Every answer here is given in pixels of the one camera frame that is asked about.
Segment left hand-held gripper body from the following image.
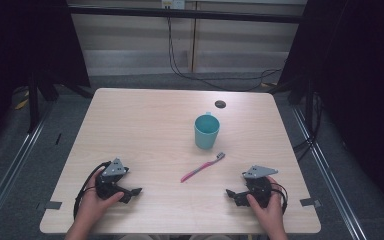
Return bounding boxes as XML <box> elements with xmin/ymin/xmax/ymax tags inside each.
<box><xmin>94</xmin><ymin>157</ymin><xmax>130</xmax><ymax>201</ymax></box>

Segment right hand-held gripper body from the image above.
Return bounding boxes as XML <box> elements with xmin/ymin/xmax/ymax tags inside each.
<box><xmin>241</xmin><ymin>164</ymin><xmax>279</xmax><ymax>208</ymax></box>

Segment person's right hand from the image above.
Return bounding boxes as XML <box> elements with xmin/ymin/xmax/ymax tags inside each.
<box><xmin>246</xmin><ymin>176</ymin><xmax>286</xmax><ymax>234</ymax></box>

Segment person's left hand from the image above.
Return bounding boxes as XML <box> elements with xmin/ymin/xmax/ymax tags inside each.
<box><xmin>75</xmin><ymin>169</ymin><xmax>125</xmax><ymax>231</ymax></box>

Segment pink toothbrush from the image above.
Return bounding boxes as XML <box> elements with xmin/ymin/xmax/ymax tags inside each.
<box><xmin>180</xmin><ymin>152</ymin><xmax>227</xmax><ymax>184</ymax></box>

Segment grey tape strip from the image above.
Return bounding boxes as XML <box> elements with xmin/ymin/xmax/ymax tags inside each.
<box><xmin>299</xmin><ymin>197</ymin><xmax>322</xmax><ymax>208</ymax></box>
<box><xmin>44</xmin><ymin>200</ymin><xmax>63</xmax><ymax>211</ymax></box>

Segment teal plastic cup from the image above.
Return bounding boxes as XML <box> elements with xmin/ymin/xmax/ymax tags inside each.
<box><xmin>193</xmin><ymin>111</ymin><xmax>221</xmax><ymax>151</ymax></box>

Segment black metal stand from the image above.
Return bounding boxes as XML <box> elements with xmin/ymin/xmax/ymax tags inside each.
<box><xmin>27</xmin><ymin>71</ymin><xmax>61</xmax><ymax>134</ymax></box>

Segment yellow floor scrap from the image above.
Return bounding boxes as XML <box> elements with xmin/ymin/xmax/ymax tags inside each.
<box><xmin>14</xmin><ymin>90</ymin><xmax>30</xmax><ymax>111</ymax></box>

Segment black curtain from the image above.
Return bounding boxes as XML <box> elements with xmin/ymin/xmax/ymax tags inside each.
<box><xmin>276</xmin><ymin>0</ymin><xmax>384</xmax><ymax>211</ymax></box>
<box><xmin>0</xmin><ymin>0</ymin><xmax>92</xmax><ymax>158</ymax></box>

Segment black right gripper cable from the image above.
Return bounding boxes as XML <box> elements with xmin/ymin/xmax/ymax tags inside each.
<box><xmin>269</xmin><ymin>181</ymin><xmax>289</xmax><ymax>215</ymax></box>

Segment black floor cables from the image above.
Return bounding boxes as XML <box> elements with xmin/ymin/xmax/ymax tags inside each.
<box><xmin>292</xmin><ymin>93</ymin><xmax>325</xmax><ymax>162</ymax></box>

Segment metal floor rail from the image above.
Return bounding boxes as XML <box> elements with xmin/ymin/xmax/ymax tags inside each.
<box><xmin>0</xmin><ymin>103</ymin><xmax>53</xmax><ymax>231</ymax></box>
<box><xmin>291</xmin><ymin>106</ymin><xmax>369</xmax><ymax>240</ymax></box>

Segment black wall cable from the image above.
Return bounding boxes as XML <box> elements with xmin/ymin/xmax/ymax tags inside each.
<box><xmin>166</xmin><ymin>16</ymin><xmax>284</xmax><ymax>93</ymax></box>

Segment black horizontal frame bar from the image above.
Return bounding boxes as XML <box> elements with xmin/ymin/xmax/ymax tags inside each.
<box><xmin>67</xmin><ymin>4</ymin><xmax>307</xmax><ymax>25</ymax></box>

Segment white wall power outlet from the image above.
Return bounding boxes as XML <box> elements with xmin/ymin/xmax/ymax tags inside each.
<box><xmin>161</xmin><ymin>0</ymin><xmax>186</xmax><ymax>10</ymax></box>

